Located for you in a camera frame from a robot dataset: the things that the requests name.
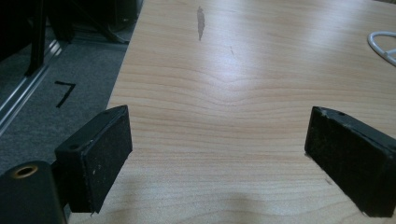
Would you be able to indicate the aluminium floor rail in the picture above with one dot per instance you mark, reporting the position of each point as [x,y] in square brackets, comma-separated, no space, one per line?
[21,93]

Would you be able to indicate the black metal stand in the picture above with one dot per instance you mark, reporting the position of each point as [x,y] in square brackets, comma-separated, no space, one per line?
[38,40]

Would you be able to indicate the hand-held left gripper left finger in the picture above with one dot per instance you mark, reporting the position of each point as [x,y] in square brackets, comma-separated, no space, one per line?
[99,158]

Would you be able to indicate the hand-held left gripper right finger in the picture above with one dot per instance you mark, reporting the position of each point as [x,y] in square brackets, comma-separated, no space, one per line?
[351,158]

